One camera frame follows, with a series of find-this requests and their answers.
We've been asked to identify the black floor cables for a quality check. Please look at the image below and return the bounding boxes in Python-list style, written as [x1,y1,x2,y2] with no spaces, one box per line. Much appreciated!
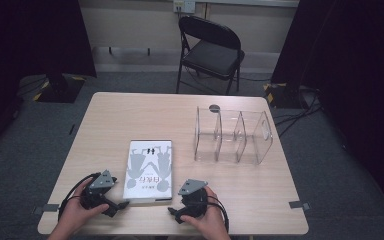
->
[272,85,325,138]
[15,75,49,98]

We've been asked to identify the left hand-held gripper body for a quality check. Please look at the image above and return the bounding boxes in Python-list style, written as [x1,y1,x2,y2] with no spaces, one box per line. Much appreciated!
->
[79,169,118,211]

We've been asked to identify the dark curtain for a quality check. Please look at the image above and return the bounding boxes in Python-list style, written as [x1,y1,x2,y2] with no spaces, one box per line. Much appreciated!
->
[270,0,384,219]
[0,0,98,158]

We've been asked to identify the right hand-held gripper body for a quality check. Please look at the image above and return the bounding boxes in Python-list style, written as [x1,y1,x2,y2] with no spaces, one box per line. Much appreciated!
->
[177,178,209,218]

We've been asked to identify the left hand-held gripper black cable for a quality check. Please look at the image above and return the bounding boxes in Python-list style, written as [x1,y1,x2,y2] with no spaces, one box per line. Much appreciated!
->
[57,171,101,222]

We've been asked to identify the white book with grey figures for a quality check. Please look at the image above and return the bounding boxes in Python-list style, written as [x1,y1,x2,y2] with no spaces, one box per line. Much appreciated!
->
[122,139,174,204]

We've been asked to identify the clear acrylic book rack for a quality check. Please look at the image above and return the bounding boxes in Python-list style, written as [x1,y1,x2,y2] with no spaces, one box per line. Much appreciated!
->
[193,105,275,166]

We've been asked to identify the person's right hand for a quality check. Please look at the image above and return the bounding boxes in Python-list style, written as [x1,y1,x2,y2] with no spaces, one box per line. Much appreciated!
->
[180,186,231,240]

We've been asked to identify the white wall socket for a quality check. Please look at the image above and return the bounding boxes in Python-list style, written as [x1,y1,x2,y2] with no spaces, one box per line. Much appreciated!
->
[172,0,196,15]

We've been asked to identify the black stand base yellow tape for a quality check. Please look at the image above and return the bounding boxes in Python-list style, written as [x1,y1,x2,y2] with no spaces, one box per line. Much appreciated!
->
[32,73,88,104]
[262,81,316,110]

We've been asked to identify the grey tape strip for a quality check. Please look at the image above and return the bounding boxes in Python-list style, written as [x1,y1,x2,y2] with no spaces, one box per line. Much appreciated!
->
[32,203,61,215]
[288,200,312,211]

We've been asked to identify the black folding chair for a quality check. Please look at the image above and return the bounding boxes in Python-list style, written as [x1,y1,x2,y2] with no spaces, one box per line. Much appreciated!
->
[175,14,246,96]

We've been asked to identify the person's left hand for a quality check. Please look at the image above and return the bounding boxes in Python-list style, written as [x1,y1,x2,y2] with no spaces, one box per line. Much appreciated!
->
[57,178,110,235]

